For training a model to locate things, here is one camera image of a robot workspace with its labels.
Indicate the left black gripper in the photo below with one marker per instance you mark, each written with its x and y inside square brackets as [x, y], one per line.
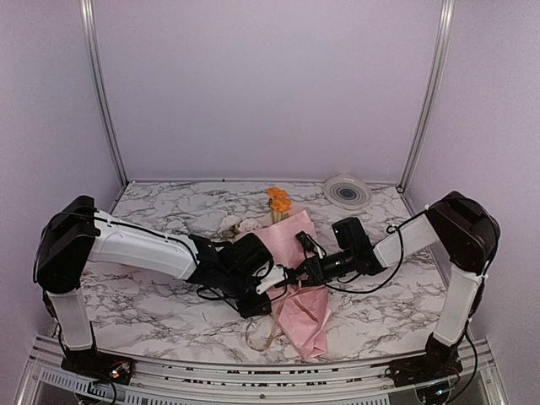
[253, 309]

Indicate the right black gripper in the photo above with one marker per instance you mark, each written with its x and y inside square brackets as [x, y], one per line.
[315, 272]

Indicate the white rose fake flower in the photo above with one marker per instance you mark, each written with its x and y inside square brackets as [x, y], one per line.
[233, 225]

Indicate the tan ribbon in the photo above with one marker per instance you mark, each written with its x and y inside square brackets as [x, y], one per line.
[270, 320]

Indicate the pink wrapping paper sheet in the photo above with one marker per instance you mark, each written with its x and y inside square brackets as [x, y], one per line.
[299, 312]

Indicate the orange fake flower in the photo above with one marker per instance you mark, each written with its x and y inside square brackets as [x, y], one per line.
[279, 204]

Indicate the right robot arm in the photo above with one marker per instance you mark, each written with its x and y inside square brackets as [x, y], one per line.
[462, 226]

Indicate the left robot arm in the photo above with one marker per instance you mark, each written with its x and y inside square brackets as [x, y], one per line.
[81, 233]

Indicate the grey ringed plate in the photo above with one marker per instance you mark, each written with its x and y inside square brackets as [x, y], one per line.
[347, 192]

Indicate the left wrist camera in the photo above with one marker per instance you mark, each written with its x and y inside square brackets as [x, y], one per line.
[278, 276]

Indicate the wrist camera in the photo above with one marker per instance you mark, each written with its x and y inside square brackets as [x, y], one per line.
[309, 245]
[278, 276]

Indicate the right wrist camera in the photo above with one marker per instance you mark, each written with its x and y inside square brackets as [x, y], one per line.
[309, 245]

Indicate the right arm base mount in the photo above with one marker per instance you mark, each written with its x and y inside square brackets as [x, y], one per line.
[438, 361]

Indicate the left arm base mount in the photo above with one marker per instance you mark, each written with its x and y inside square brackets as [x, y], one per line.
[94, 363]

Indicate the front aluminium rail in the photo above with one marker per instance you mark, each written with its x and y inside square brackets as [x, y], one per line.
[160, 381]

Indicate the right aluminium frame post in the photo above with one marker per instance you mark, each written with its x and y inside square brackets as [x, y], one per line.
[442, 40]

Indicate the aluminium frame post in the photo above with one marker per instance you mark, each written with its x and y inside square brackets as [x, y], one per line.
[442, 40]
[91, 39]

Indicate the left aluminium frame post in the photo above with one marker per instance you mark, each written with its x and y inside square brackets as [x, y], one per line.
[91, 39]

